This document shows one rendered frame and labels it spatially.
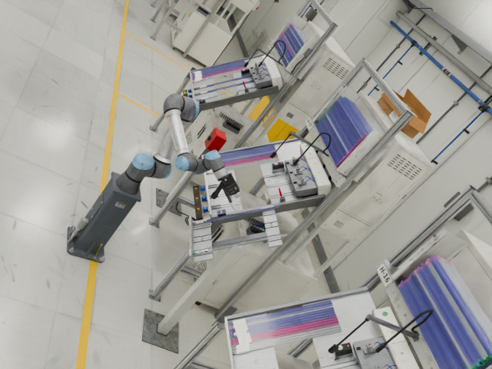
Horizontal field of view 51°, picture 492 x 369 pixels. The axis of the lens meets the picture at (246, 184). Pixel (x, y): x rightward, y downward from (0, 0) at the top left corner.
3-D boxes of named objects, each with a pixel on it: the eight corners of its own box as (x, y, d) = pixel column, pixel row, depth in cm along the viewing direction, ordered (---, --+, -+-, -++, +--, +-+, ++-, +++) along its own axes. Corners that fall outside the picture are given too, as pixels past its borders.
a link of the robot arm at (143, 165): (122, 166, 305) (134, 149, 300) (140, 168, 316) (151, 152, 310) (130, 180, 300) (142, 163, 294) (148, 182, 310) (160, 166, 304)
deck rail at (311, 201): (211, 225, 313) (210, 217, 309) (211, 223, 314) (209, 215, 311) (326, 203, 316) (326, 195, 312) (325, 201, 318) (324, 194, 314)
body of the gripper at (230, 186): (240, 192, 285) (230, 173, 283) (226, 199, 285) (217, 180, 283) (240, 189, 292) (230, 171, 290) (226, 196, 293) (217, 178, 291)
